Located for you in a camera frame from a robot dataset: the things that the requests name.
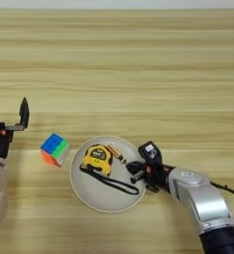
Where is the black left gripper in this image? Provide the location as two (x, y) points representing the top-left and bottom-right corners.
(0, 96), (31, 160)

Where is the orange handle screwdriver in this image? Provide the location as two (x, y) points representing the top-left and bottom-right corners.
(107, 143), (129, 166)

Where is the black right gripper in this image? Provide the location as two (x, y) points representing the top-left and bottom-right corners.
(125, 160), (176, 194)

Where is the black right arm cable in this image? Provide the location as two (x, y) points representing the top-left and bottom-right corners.
(209, 181), (234, 201)

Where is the colourful puzzle cube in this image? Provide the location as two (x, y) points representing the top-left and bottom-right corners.
(40, 132), (71, 168)

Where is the yellow black tape measure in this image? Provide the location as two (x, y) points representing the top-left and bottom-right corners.
(78, 143), (140, 196)

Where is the round white plate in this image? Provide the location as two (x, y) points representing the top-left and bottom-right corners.
(68, 134), (148, 214)

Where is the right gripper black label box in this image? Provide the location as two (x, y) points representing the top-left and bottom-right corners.
(137, 140), (164, 167)

